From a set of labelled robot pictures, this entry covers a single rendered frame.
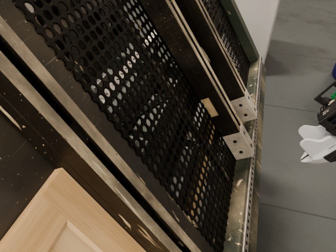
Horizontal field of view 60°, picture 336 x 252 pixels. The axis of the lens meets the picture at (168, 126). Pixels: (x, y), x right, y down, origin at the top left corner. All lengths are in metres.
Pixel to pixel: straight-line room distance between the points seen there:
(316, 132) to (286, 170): 1.87
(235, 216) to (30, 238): 0.68
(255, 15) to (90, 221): 2.93
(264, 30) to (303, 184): 1.63
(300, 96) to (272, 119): 0.54
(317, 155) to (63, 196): 0.43
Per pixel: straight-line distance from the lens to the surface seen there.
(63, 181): 0.49
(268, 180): 2.33
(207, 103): 1.01
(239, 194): 1.05
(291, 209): 2.22
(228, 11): 1.73
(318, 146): 0.56
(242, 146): 1.11
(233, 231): 0.96
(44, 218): 0.47
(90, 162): 0.46
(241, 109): 1.29
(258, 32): 3.30
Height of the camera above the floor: 1.71
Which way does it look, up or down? 40 degrees down
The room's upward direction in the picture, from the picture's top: straight up
